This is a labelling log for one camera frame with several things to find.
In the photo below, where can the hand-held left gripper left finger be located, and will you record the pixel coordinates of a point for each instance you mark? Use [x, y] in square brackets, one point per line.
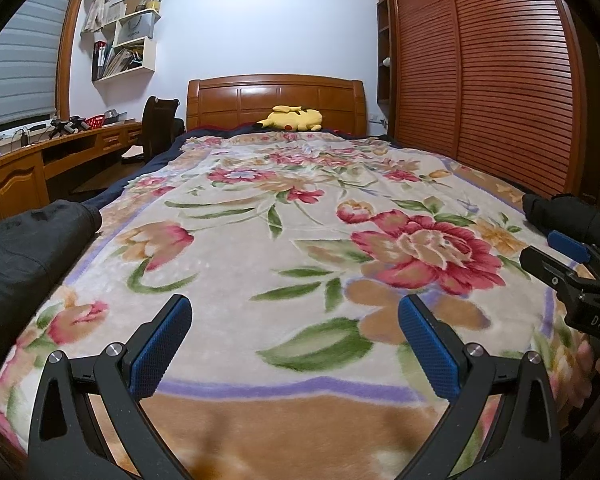
[160, 345]

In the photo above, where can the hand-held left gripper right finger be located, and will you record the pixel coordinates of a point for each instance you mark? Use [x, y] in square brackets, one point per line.
[430, 350]

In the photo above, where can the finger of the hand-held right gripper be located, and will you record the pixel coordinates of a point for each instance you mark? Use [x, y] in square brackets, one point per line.
[550, 267]
[569, 246]

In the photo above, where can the black jacket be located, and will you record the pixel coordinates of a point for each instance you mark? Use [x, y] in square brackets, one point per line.
[30, 260]

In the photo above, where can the black rolled garment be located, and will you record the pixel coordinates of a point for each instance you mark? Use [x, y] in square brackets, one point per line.
[565, 215]

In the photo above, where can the floral blanket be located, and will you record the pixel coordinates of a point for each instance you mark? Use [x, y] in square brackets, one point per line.
[280, 240]

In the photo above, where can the dark wooden chair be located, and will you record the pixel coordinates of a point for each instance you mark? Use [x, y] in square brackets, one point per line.
[157, 130]

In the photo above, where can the wooden desk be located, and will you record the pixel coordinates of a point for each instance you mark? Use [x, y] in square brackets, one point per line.
[15, 185]

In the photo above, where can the red basket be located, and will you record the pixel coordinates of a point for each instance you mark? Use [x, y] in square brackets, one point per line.
[95, 122]

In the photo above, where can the silver pot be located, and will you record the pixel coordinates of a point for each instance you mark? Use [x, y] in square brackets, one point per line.
[115, 116]

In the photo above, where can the wooden bed headboard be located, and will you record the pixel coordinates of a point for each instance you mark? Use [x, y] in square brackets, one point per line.
[230, 102]

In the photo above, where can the white round ornament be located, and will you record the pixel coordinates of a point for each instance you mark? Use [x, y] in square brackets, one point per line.
[387, 62]

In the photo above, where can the yellow plush toy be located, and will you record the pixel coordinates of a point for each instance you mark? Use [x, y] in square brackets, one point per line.
[290, 119]

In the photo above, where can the wooden corner shelf unit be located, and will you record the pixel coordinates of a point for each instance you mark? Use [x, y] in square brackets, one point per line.
[384, 35]

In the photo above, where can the stack of papers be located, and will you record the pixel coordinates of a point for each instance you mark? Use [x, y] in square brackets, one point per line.
[125, 61]

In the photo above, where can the black binders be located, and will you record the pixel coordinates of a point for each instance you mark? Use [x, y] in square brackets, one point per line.
[99, 60]

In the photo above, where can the white paper bag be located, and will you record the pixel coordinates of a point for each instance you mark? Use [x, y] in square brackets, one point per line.
[136, 27]

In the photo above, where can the grey window blind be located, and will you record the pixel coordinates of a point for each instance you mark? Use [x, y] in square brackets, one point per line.
[15, 60]

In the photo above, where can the wall socket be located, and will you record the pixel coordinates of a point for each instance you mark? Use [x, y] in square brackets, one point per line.
[378, 121]

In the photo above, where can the white wall shelf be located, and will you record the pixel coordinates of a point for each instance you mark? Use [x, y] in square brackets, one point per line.
[149, 57]

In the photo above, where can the wooden window frame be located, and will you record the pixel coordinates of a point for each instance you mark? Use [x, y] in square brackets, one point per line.
[72, 45]

